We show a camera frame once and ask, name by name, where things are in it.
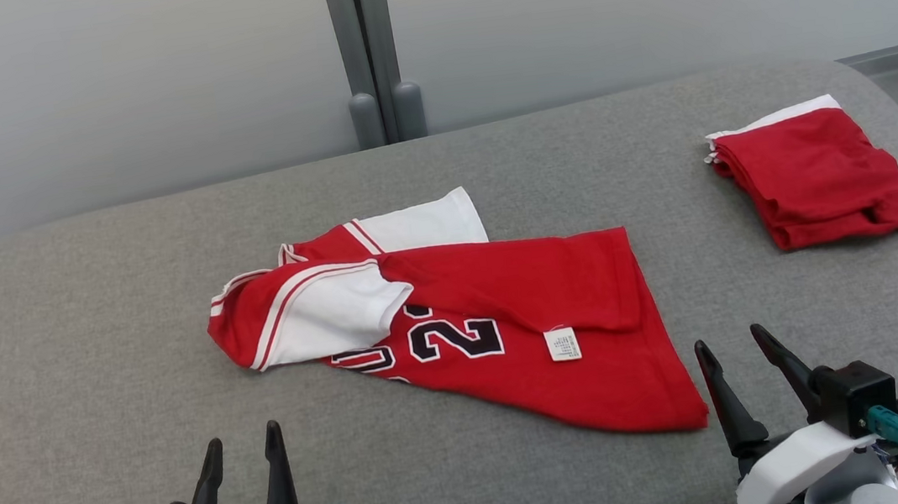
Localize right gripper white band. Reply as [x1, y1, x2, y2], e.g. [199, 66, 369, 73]
[692, 311, 890, 504]

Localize red Bulls 23 shorts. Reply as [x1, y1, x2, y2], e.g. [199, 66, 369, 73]
[697, 86, 898, 260]

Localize red white basketball jersey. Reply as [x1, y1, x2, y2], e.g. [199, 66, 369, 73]
[194, 161, 712, 485]

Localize grey fabric sofa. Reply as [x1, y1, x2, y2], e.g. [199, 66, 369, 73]
[0, 49, 898, 504]

